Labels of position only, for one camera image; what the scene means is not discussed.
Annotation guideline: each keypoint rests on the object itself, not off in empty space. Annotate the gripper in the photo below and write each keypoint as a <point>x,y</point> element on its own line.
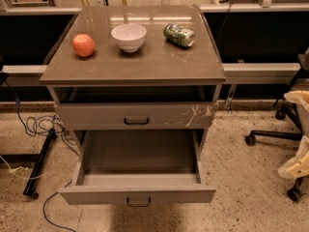
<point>304,121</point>

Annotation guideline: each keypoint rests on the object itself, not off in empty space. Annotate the grey drawer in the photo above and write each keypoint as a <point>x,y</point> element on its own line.
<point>136,116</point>
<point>138,168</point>

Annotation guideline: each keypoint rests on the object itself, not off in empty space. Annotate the grey drawer cabinet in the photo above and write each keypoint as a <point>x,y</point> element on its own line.
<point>159,71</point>

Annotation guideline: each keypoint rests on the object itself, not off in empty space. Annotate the green soda can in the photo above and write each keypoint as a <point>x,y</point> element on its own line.
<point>179,35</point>

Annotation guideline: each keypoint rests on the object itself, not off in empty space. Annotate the white bowl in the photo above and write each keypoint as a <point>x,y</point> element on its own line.
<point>129,37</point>

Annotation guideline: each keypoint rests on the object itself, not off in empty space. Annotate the red apple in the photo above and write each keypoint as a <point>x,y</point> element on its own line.
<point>83,45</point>

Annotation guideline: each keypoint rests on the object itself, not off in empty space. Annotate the black stand leg with wheel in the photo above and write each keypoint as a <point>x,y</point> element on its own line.
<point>36,159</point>

